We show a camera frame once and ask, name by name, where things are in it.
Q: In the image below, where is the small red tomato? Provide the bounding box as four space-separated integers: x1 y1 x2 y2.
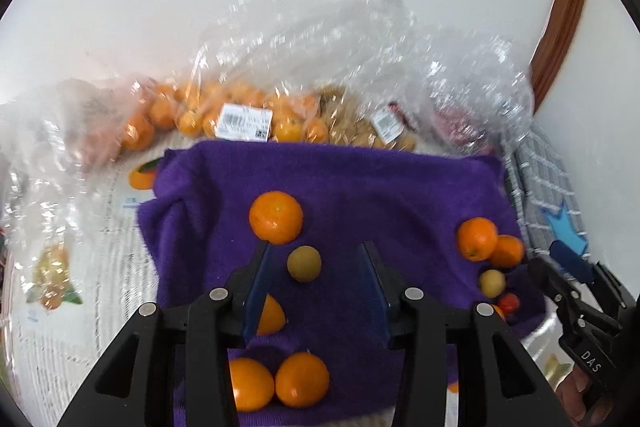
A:
497 293 521 319

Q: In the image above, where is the small orange mandarin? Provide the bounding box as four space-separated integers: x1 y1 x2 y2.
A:
229 358 274 413

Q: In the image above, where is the dimpled orange mandarin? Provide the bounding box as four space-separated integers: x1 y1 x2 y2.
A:
248 191 304 245

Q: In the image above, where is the large orange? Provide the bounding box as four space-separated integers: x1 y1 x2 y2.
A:
457 217 498 262

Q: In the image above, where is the oval orange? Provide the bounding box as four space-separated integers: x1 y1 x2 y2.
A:
256 295 286 336

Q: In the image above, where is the small yellow-green fruit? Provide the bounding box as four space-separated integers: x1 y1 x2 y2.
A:
478 269 506 299

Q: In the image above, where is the person's right hand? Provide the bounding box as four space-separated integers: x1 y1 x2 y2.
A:
555 365 614 426

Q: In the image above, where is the grey checked cushion blue star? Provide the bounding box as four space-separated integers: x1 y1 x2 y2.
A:
504 124 589 258

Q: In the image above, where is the purple towel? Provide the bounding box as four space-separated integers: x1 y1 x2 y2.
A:
138 141 520 426

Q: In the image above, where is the fruit print tablecloth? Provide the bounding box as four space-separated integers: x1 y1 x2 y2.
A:
0 146 576 427

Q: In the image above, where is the clear plastic bag of oranges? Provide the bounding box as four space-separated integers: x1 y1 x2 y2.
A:
122 0 534 156

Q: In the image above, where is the clear plastic bag left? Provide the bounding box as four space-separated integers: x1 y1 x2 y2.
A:
0 76 151 258

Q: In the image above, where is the brown wooden door frame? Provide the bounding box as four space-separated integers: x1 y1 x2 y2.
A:
530 0 586 112

